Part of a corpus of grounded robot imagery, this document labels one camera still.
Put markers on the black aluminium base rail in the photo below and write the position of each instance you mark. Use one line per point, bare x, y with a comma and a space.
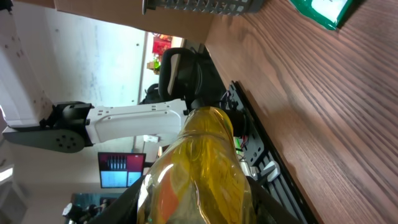
260, 153

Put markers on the grey plastic shopping basket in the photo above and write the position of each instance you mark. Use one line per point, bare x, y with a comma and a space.
221, 7

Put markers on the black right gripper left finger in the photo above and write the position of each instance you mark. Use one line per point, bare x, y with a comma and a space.
124, 209

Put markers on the green 3M product package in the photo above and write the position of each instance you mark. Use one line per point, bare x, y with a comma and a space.
327, 13

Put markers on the black office chair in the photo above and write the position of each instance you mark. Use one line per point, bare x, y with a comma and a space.
187, 75

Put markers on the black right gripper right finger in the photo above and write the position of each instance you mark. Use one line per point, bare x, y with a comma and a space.
267, 210

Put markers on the yellow dish soap bottle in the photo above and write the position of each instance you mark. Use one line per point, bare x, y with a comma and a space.
198, 179

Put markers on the computer monitor screen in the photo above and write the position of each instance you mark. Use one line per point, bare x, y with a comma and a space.
120, 169

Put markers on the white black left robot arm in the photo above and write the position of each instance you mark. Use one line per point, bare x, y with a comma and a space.
74, 126

